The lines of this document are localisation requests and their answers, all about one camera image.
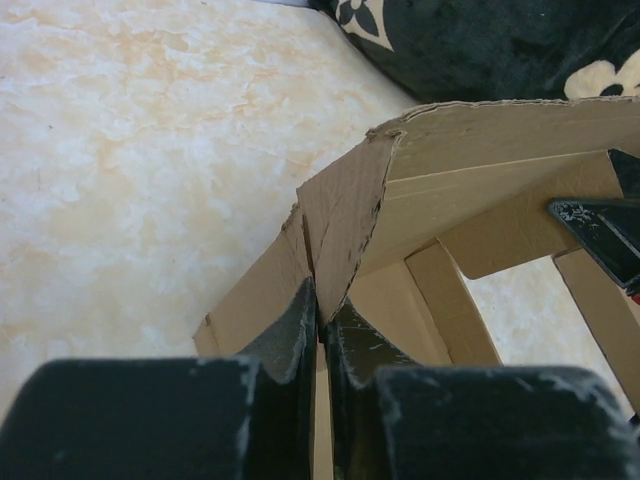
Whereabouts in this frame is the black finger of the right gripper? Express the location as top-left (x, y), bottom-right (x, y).
top-left (547, 198), bottom-right (639, 289)
top-left (607, 149), bottom-right (640, 200)

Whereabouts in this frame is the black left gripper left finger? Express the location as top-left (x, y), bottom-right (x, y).
top-left (239, 277), bottom-right (317, 384)

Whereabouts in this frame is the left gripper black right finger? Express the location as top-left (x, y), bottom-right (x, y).
top-left (325, 299), bottom-right (425, 389)

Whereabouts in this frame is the brown cardboard box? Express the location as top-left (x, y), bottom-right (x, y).
top-left (192, 97), bottom-right (640, 371)

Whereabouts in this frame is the black flower pattern cushion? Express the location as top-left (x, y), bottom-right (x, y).
top-left (306, 0), bottom-right (639, 103)

